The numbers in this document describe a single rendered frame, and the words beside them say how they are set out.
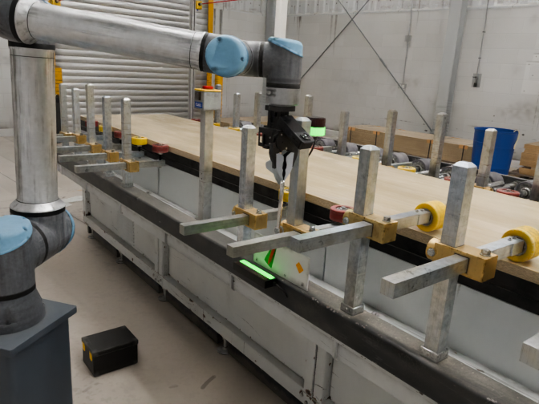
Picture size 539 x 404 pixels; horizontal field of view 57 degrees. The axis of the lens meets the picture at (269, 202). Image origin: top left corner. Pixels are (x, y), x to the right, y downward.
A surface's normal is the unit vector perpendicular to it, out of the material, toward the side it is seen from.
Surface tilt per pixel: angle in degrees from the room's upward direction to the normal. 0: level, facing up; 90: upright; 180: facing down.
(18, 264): 90
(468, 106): 90
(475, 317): 90
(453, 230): 90
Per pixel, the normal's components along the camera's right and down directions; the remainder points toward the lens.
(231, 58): -0.02, 0.27
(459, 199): -0.79, 0.11
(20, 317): 0.71, -0.12
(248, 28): 0.69, 0.23
